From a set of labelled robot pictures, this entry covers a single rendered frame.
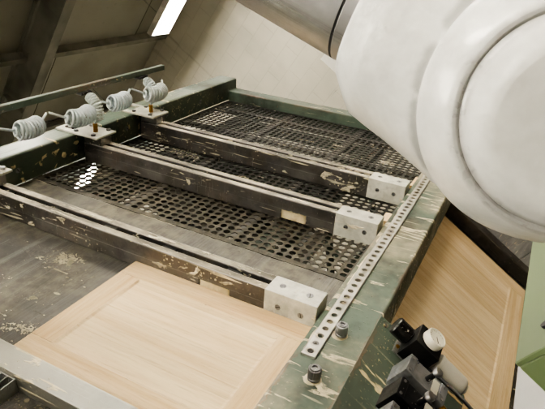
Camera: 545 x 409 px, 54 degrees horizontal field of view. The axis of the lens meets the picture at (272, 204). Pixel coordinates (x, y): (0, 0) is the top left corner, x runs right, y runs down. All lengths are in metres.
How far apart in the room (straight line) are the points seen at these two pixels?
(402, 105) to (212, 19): 6.82
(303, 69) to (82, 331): 5.67
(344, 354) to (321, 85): 5.61
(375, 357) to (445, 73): 0.87
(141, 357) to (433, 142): 0.89
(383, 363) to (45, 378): 0.63
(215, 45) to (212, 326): 6.15
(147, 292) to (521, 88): 1.08
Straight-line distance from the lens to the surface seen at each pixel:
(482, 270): 2.25
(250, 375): 1.05
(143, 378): 1.06
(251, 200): 1.64
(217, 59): 7.14
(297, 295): 1.16
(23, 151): 1.87
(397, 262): 1.38
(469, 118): 0.27
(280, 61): 6.71
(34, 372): 1.08
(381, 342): 1.14
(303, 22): 0.37
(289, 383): 1.00
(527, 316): 0.59
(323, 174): 1.84
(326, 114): 2.57
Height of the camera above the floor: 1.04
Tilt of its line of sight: 5 degrees up
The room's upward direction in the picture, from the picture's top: 46 degrees counter-clockwise
